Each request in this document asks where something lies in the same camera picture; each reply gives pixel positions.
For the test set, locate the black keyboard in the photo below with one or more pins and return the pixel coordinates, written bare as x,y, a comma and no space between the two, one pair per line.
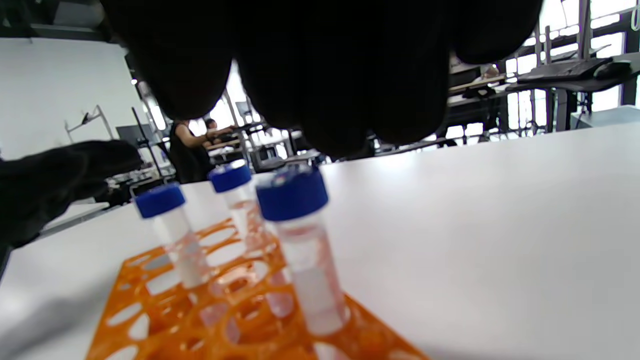
565,70

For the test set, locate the black keyboard tray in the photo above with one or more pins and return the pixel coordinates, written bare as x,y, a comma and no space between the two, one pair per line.
575,86

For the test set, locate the black monitor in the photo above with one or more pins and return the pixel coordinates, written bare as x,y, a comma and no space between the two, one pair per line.
132,135

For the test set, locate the black computer mouse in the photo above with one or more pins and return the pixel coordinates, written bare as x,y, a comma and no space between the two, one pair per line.
612,69

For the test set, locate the blue-capped test tube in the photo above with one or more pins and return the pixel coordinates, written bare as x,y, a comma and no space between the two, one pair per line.
230,177
292,195
160,201

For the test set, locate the person's right hand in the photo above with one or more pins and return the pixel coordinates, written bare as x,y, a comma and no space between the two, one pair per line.
340,65

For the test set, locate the black computer tower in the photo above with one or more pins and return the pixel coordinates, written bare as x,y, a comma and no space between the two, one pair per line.
605,117

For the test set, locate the orange test tube rack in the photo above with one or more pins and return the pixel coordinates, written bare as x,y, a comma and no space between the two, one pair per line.
270,340

